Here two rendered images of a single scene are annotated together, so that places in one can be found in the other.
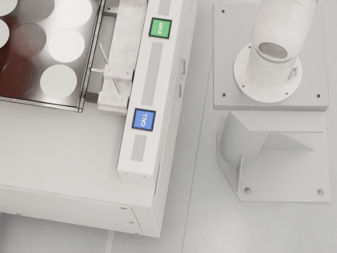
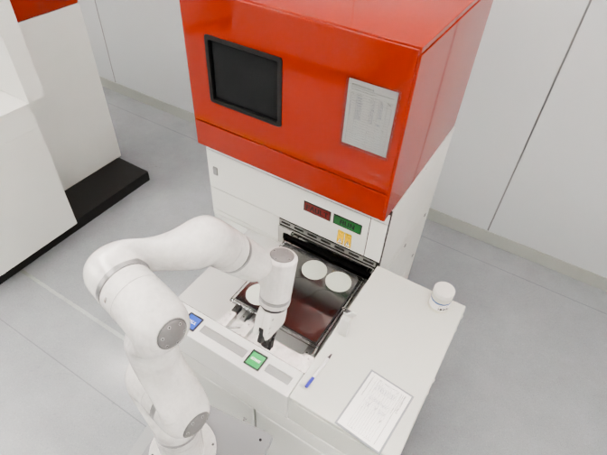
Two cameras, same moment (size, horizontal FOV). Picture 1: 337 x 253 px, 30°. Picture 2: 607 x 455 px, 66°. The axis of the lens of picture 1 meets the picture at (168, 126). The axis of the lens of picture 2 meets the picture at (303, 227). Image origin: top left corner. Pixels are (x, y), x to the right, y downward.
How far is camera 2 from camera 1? 1.29 m
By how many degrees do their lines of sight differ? 53
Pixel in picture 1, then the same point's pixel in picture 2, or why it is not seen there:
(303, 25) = (134, 380)
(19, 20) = (317, 287)
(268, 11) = not seen: hidden behind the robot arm
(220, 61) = (215, 414)
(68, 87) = (251, 298)
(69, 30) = (294, 312)
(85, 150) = (210, 304)
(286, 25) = not seen: hidden behind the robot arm
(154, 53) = (238, 348)
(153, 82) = (216, 339)
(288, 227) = not seen: outside the picture
